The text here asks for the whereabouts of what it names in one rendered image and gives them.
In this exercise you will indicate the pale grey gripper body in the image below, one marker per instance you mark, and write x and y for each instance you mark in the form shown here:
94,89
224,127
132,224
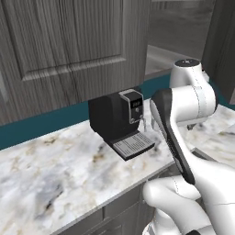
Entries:
154,124

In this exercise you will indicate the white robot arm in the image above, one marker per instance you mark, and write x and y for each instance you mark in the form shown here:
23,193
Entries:
199,101

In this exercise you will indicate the narrow grey wood cabinet door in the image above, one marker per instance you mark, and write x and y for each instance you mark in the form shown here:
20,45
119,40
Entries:
221,46

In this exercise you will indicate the grey base cabinet door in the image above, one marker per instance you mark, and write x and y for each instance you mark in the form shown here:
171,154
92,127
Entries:
122,225

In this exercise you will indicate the large grey wood cabinet door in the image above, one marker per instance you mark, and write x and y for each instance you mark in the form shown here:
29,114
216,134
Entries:
70,46

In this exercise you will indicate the black coffee machine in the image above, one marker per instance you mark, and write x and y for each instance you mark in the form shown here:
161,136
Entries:
114,117

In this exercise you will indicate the grey drawer front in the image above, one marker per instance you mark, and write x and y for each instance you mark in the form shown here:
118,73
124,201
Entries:
122,203
84,225

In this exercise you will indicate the grey wood wall cabinet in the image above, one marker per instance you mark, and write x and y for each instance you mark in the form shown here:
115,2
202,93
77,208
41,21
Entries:
177,27

